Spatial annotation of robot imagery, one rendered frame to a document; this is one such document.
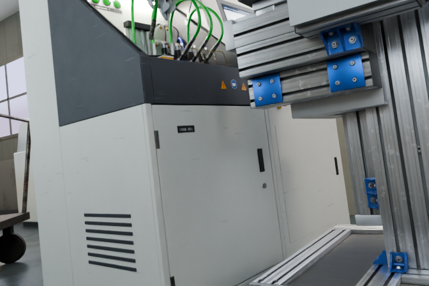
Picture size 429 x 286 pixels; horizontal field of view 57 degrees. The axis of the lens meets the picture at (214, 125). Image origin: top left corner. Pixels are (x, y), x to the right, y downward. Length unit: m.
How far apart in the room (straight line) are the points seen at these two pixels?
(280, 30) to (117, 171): 0.73
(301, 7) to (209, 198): 0.78
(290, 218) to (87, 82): 1.07
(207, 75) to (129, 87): 0.33
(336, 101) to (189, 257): 0.70
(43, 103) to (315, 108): 1.21
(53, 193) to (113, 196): 0.45
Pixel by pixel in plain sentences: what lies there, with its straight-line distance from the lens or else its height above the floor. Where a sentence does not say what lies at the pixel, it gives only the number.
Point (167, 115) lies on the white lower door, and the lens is 1.35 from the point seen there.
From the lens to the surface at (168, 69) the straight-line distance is 1.40.
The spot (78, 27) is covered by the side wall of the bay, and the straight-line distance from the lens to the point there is 1.67.
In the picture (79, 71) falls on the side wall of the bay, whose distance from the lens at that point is 1.64.
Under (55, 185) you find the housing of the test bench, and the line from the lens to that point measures 1.84.
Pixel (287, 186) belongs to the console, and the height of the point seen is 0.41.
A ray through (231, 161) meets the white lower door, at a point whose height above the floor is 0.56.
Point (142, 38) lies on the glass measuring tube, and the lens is 2.05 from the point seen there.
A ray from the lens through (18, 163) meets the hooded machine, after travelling 5.38.
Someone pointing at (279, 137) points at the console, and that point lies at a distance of 1.87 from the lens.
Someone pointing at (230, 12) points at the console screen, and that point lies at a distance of 2.30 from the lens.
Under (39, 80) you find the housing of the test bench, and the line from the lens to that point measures 1.94.
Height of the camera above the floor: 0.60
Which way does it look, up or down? 4 degrees up
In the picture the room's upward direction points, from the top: 7 degrees counter-clockwise
